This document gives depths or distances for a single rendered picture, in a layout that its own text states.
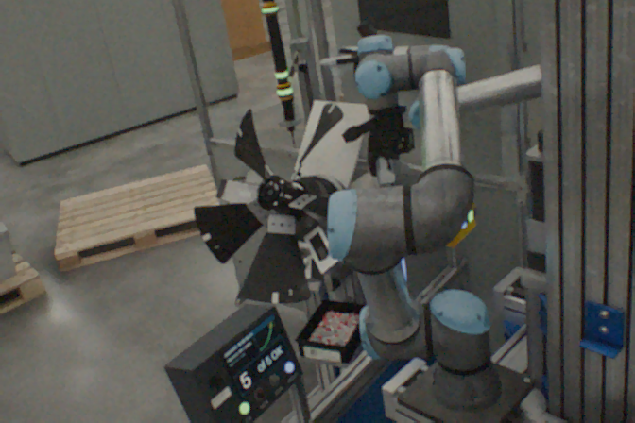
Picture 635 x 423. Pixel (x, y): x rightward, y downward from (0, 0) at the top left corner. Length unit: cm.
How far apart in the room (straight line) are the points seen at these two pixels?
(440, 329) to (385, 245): 39
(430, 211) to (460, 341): 44
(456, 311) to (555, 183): 33
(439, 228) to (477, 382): 52
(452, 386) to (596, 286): 37
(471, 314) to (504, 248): 135
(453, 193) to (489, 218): 162
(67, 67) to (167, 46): 110
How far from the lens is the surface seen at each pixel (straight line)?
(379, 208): 108
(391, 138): 151
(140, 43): 758
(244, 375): 151
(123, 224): 501
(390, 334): 141
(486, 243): 279
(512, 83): 168
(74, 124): 749
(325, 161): 247
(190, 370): 144
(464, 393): 152
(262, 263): 219
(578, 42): 124
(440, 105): 127
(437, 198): 108
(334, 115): 217
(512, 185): 260
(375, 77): 136
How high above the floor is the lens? 209
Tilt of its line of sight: 23 degrees down
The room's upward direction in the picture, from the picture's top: 10 degrees counter-clockwise
